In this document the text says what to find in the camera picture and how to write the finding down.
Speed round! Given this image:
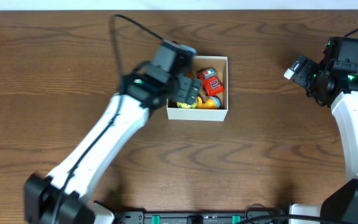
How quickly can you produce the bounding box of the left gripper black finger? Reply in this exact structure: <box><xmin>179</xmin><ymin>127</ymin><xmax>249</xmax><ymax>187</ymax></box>
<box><xmin>175</xmin><ymin>76</ymin><xmax>194</xmax><ymax>104</ymax></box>
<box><xmin>186</xmin><ymin>78</ymin><xmax>202</xmax><ymax>105</ymax></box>

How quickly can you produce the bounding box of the red toy fire truck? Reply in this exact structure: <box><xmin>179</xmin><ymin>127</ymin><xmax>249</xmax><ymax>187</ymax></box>
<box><xmin>197</xmin><ymin>68</ymin><xmax>224</xmax><ymax>96</ymax></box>

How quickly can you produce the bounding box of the yellow ball with blue marks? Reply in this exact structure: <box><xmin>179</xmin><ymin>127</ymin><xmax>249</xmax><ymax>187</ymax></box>
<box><xmin>177</xmin><ymin>102</ymin><xmax>198</xmax><ymax>109</ymax></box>

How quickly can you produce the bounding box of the yellow rubber duck toy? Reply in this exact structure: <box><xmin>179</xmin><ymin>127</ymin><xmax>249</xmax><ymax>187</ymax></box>
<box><xmin>196</xmin><ymin>96</ymin><xmax>221</xmax><ymax>110</ymax></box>

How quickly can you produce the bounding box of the brown plush toy with carrot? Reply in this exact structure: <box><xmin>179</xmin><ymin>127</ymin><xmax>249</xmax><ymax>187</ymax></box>
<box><xmin>186</xmin><ymin>70</ymin><xmax>195</xmax><ymax>79</ymax></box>

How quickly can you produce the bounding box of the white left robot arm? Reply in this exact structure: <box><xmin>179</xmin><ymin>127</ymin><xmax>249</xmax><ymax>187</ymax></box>
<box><xmin>24</xmin><ymin>40</ymin><xmax>201</xmax><ymax>223</ymax></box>

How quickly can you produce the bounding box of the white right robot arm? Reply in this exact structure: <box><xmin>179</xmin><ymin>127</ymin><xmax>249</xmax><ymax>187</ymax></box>
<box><xmin>284</xmin><ymin>36</ymin><xmax>358</xmax><ymax>223</ymax></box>

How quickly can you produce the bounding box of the white cardboard box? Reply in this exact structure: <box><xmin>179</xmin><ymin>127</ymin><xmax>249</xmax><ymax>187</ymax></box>
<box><xmin>166</xmin><ymin>56</ymin><xmax>229</xmax><ymax>121</ymax></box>

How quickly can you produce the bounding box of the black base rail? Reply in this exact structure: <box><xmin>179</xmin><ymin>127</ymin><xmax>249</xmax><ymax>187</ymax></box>
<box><xmin>113</xmin><ymin>203</ymin><xmax>288</xmax><ymax>224</ymax></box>

